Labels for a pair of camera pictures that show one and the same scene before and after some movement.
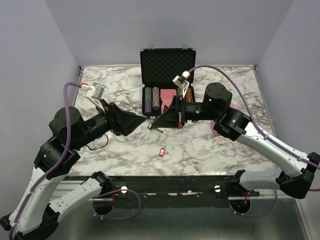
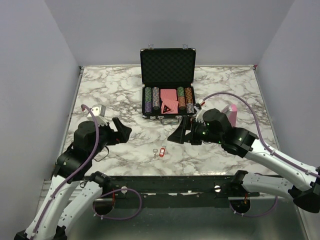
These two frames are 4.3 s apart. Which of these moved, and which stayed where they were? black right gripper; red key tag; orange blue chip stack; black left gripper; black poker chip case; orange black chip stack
Moved: black left gripper; black right gripper
Stayed: red key tag; orange blue chip stack; black poker chip case; orange black chip stack
